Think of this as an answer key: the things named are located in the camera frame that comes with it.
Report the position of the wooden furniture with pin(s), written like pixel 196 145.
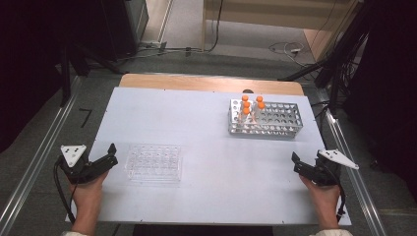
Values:
pixel 268 13

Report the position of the person's left hand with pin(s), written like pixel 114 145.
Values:
pixel 87 196

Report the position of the aluminium floor rail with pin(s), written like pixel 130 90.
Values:
pixel 42 147
pixel 357 183

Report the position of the black tripod stand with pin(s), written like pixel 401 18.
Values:
pixel 65 75

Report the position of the grey power strip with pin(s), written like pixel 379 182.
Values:
pixel 153 45

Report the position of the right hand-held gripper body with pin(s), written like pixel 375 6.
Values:
pixel 327 173

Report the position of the person's right hand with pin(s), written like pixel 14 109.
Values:
pixel 324 198

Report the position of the left white sleeve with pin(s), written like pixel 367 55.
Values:
pixel 73 233

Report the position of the white sleeve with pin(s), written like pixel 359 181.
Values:
pixel 331 232
pixel 73 233

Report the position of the clear plastic tube rack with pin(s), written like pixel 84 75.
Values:
pixel 153 163

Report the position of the black cabinet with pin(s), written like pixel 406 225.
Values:
pixel 124 29

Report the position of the right white sleeve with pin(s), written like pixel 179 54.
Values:
pixel 331 232

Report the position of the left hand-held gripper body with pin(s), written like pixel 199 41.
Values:
pixel 72 154

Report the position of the metal test tube rack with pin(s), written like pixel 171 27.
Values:
pixel 278 119

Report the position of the white board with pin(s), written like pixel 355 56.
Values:
pixel 203 137

